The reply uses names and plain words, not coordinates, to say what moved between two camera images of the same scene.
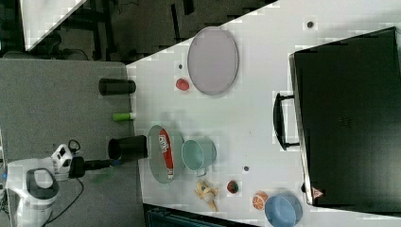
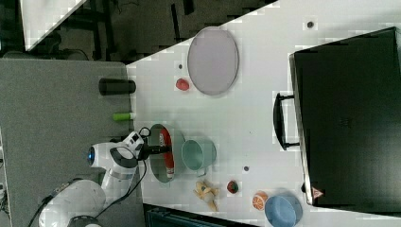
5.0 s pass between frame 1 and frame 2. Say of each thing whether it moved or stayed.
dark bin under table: stayed
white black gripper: moved
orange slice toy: stayed
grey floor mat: stayed
